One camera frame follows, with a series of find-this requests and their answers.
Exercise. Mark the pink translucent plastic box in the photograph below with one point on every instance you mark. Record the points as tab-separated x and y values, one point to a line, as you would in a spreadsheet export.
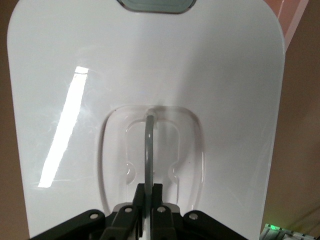
287	15

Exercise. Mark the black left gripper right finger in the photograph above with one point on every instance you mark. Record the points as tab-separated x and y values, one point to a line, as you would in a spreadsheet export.
162	220

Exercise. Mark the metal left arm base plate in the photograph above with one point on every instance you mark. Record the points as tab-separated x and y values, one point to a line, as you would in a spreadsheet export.
287	233

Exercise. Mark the white box lid grey clips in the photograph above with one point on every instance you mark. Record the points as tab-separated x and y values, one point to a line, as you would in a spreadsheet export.
175	62

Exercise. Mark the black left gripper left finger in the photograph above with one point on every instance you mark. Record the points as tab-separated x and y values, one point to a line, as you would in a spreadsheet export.
125	220

